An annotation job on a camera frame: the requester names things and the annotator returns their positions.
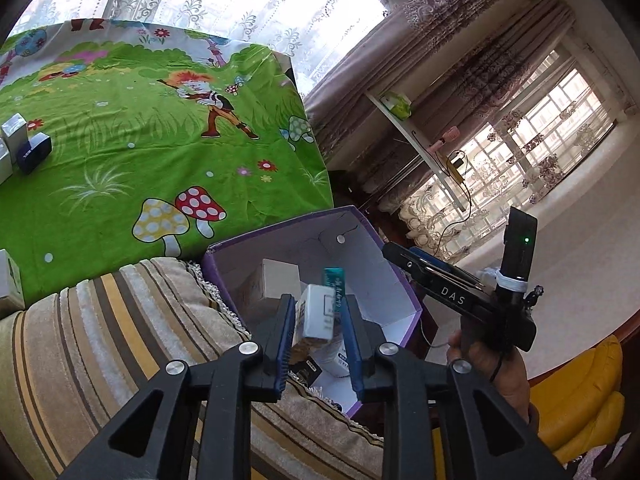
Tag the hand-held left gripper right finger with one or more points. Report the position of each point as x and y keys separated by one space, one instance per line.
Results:
x=354 y=360

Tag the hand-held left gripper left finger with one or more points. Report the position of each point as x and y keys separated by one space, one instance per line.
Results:
x=286 y=355

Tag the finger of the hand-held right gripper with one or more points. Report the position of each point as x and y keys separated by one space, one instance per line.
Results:
x=430 y=259
x=407 y=265

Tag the white box yellow side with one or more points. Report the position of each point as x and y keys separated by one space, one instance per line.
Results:
x=317 y=315

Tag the purple cardboard box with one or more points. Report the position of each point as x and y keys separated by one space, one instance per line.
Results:
x=320 y=240

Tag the person's right hand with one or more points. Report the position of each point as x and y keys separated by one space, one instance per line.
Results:
x=505 y=380

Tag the small black box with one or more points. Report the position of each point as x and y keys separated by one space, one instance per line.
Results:
x=309 y=372

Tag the teal box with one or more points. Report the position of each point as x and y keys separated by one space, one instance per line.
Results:
x=336 y=280

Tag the beige cardboard box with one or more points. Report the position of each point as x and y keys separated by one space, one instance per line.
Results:
x=272 y=280

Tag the yellow device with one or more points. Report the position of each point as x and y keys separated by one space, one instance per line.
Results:
x=456 y=165

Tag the yellow cushion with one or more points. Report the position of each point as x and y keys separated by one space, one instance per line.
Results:
x=575 y=400

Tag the pink object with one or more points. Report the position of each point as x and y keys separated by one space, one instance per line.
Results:
x=445 y=139

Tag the green tissue pack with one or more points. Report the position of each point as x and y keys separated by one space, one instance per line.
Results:
x=397 y=105

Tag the striped plush cushion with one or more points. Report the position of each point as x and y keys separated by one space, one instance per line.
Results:
x=100 y=360

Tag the brown patterned curtain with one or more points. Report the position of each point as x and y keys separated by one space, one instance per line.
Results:
x=450 y=60

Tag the green cartoon printed bed sheet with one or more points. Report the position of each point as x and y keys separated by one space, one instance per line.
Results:
x=125 y=170

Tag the pile of white boxes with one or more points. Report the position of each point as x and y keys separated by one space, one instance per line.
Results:
x=10 y=280

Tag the white lace curtain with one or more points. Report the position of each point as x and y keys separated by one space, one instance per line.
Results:
x=225 y=5

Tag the dark blue box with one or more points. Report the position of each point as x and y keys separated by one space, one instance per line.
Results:
x=34 y=152

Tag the white box black lettering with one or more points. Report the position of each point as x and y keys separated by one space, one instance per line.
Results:
x=5 y=162

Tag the small white box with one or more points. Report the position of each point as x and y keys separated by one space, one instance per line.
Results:
x=12 y=130

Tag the white wall shelf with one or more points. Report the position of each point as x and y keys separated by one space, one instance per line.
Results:
x=406 y=127

